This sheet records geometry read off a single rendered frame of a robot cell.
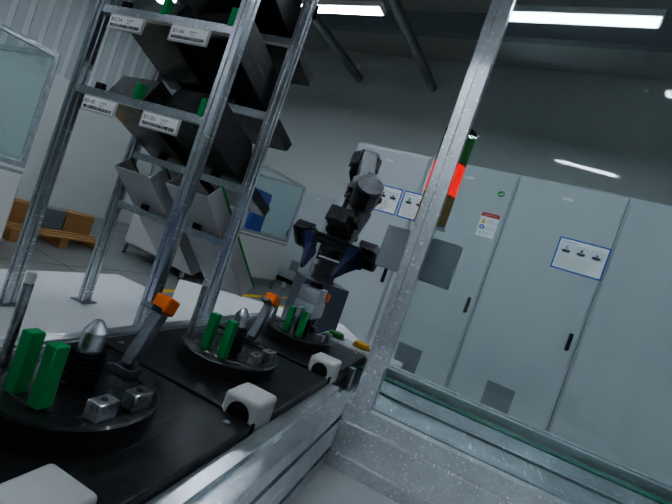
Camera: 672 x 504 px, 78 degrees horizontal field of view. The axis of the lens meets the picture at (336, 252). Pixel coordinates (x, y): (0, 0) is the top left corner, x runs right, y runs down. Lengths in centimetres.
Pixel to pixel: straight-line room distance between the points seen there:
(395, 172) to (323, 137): 615
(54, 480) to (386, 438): 46
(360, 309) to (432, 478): 340
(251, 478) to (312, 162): 974
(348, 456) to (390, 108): 925
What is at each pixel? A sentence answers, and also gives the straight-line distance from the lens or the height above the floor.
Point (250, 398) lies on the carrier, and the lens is 49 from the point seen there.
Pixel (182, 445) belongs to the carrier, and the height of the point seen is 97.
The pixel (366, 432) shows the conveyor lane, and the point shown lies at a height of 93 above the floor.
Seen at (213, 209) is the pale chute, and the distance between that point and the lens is 87.
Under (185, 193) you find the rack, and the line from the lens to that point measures 74.
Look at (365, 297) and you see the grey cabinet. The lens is 400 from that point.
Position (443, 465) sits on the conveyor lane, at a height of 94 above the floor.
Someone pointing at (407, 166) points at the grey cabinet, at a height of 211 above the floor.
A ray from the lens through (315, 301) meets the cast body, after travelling 81.
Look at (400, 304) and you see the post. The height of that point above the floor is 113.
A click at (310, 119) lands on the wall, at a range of 1052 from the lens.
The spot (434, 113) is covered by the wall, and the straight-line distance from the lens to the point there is 936.
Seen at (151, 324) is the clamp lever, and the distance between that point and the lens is 47.
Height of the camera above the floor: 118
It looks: 1 degrees down
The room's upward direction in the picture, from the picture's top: 19 degrees clockwise
